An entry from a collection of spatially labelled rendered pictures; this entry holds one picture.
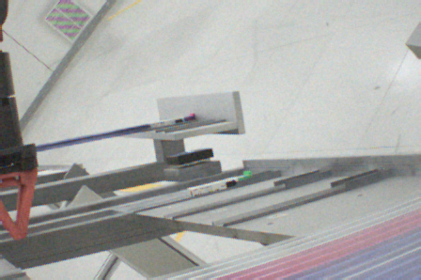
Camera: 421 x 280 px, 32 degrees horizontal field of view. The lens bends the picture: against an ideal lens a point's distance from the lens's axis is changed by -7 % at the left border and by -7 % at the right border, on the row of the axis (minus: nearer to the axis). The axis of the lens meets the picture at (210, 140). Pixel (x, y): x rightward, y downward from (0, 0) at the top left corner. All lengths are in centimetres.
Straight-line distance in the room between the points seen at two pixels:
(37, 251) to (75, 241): 5
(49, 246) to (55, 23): 783
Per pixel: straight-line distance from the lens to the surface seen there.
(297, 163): 90
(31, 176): 81
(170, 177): 101
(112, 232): 95
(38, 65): 859
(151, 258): 128
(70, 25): 875
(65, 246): 93
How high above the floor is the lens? 112
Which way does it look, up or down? 19 degrees down
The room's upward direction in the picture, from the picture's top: 51 degrees counter-clockwise
